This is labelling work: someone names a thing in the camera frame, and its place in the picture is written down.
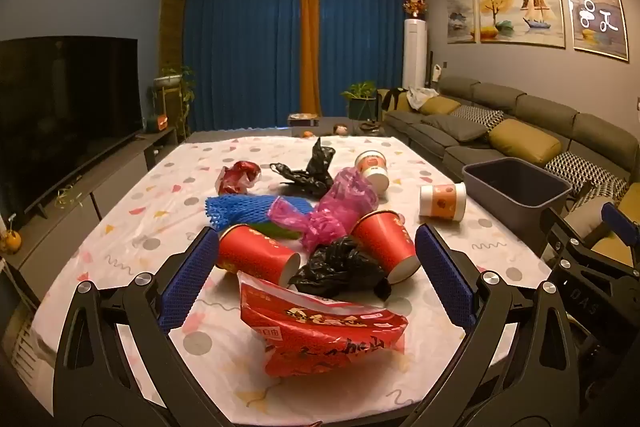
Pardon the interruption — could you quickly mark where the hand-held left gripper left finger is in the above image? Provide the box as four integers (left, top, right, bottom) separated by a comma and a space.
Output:
52, 226, 228, 427

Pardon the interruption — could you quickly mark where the black plastic bag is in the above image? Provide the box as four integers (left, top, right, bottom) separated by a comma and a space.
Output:
270, 138, 337, 198
287, 236, 392, 302

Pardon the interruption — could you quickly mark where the red snack bag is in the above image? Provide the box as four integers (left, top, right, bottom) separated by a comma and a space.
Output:
236, 271, 408, 378

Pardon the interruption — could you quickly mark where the white standing air conditioner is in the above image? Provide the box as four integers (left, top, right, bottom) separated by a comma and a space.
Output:
402, 19, 429, 90

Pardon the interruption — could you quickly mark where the small yellow cushion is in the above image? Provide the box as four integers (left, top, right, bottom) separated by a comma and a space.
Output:
420, 96, 462, 116

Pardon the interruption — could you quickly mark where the grey coffee table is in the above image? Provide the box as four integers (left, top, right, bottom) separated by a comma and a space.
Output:
190, 117, 386, 142

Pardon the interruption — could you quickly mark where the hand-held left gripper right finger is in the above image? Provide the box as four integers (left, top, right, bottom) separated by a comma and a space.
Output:
400, 223, 583, 427

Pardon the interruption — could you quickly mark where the blue curtain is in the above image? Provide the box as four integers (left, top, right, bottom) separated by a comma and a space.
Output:
317, 0, 426, 120
182, 0, 303, 132

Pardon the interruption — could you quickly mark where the grey plastic bin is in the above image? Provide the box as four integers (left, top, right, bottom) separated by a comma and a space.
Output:
461, 158, 573, 250

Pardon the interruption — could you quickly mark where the pink plastic bag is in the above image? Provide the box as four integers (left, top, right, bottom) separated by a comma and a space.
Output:
267, 196, 353, 253
322, 167, 381, 215

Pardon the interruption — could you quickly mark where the blue foam net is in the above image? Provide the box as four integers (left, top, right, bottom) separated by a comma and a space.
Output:
204, 193, 313, 233

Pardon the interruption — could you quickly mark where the orange curtain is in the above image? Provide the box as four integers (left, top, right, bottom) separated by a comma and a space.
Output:
298, 0, 322, 118

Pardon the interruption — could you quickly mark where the orange gourd ornament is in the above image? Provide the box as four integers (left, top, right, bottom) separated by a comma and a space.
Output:
0, 229, 23, 254

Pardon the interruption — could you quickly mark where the small landscape painting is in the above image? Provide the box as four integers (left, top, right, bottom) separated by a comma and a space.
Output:
445, 0, 476, 44

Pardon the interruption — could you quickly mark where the white cloth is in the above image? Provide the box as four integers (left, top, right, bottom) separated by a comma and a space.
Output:
406, 86, 440, 110

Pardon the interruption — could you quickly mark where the trailing plant on stand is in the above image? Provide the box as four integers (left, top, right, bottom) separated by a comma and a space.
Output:
151, 66, 197, 142

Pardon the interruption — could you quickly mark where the painting with white scribbles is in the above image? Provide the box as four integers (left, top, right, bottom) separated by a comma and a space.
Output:
561, 0, 630, 62

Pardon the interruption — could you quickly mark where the black cloth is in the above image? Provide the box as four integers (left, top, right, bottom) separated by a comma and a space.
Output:
382, 88, 411, 110

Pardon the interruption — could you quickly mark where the beige cushion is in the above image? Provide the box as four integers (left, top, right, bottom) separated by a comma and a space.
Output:
562, 197, 621, 248

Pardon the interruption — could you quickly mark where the red plastic bag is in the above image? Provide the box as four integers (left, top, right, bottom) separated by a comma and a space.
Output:
216, 160, 262, 196

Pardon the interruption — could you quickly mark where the grey sofa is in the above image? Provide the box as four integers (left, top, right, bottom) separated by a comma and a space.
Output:
382, 76, 640, 228

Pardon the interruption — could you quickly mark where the grey cushion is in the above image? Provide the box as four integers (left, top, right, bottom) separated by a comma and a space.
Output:
422, 113, 488, 142

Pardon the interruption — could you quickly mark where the large yellow cushion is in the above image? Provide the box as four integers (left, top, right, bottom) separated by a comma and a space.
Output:
487, 119, 563, 166

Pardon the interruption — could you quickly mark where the red paper cup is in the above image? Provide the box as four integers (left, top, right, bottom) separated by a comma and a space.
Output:
350, 209, 422, 285
216, 224, 302, 288

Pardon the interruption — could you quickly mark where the grey TV cabinet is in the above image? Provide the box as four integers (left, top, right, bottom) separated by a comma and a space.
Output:
0, 127, 178, 303

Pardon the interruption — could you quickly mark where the tree and sailboat painting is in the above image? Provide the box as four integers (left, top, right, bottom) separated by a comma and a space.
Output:
477, 0, 566, 50

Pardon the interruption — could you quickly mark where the black white patterned cushion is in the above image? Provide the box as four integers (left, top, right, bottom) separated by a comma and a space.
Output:
544, 151, 628, 200
450, 105, 505, 132

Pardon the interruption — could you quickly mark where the green packet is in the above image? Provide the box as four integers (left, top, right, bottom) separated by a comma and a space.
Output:
260, 221, 301, 240

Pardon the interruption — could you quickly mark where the potted plant in green pot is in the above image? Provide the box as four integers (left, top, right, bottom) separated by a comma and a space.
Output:
341, 81, 378, 120

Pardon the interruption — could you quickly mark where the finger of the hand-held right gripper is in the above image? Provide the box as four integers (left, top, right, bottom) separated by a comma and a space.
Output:
544, 206, 601, 268
601, 202, 640, 258

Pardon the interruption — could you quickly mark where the black television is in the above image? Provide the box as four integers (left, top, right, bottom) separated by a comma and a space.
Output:
0, 36, 139, 215

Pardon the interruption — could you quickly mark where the white orange paper cup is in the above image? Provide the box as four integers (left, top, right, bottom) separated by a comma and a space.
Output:
354, 150, 390, 198
419, 182, 467, 223

